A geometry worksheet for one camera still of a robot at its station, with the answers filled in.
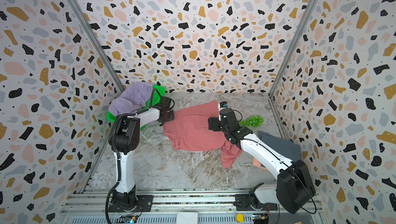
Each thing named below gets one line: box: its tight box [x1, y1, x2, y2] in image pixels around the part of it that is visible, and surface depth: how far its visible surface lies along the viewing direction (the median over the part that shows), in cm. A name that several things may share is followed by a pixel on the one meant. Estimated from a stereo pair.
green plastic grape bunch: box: [239, 115, 264, 128], surface depth 102 cm
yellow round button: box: [236, 213, 244, 223], surface depth 67 cm
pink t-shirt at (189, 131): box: [162, 100, 243, 169], surface depth 97 cm
